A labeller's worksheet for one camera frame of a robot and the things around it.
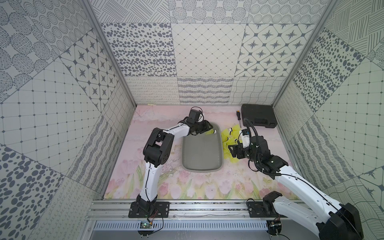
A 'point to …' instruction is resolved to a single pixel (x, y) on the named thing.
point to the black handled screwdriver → (238, 116)
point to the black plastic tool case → (260, 115)
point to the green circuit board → (145, 224)
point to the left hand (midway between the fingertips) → (217, 129)
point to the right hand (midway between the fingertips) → (235, 147)
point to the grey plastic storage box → (203, 153)
